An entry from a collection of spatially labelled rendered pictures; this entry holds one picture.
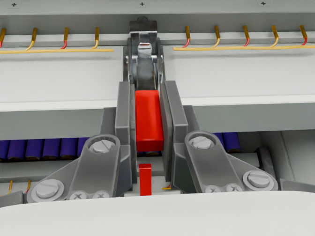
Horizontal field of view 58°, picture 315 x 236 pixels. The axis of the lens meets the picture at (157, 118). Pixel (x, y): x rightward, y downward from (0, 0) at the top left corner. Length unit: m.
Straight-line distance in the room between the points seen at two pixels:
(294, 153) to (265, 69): 0.15
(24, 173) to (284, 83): 0.28
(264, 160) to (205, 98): 0.19
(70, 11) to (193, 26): 0.08
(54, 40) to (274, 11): 0.15
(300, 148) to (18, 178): 0.31
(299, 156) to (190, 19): 0.19
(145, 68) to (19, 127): 0.10
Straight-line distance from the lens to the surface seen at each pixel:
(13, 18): 0.21
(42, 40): 0.21
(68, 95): 0.19
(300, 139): 0.33
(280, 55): 0.23
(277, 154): 0.37
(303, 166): 0.33
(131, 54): 0.17
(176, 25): 0.21
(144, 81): 0.15
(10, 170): 0.37
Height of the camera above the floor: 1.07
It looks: 42 degrees down
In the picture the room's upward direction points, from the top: 2 degrees clockwise
